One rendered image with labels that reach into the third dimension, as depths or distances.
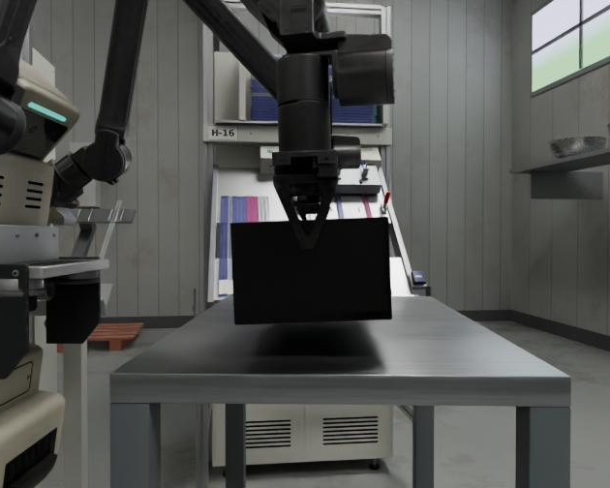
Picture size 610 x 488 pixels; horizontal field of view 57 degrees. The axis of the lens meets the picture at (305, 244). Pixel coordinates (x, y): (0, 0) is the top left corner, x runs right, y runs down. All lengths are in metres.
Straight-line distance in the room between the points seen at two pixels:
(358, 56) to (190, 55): 5.45
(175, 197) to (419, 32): 3.07
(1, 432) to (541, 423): 0.74
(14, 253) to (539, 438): 0.77
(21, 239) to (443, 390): 0.70
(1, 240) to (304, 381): 0.55
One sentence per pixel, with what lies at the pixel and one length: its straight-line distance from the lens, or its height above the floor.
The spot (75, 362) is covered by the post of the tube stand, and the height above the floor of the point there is 0.51.
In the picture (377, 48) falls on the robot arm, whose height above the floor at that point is 1.13.
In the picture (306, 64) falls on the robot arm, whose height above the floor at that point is 1.11.
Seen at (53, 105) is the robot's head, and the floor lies 1.14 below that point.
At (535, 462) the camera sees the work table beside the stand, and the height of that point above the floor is 0.72.
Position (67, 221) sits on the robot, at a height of 0.96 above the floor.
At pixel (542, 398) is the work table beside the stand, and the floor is 0.78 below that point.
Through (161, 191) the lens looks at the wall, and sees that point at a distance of 5.81.
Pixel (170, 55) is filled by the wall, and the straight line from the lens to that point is 6.04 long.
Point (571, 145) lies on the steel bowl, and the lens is 4.45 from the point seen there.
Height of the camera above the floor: 0.94
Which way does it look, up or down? 1 degrees down
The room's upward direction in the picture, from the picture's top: straight up
